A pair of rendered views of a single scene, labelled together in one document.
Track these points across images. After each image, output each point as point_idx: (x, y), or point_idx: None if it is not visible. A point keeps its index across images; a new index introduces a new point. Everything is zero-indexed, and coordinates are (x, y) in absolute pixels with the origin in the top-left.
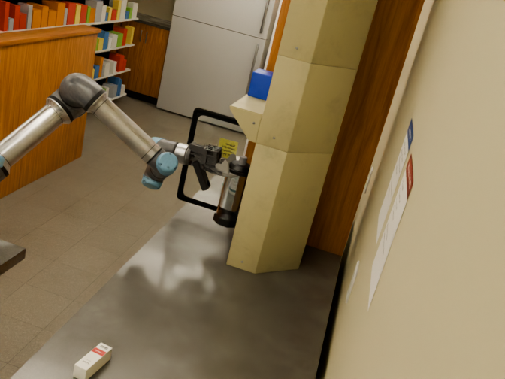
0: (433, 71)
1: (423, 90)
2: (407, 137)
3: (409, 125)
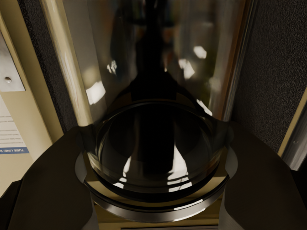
0: (16, 176)
1: (28, 166)
2: (12, 147)
3: (26, 150)
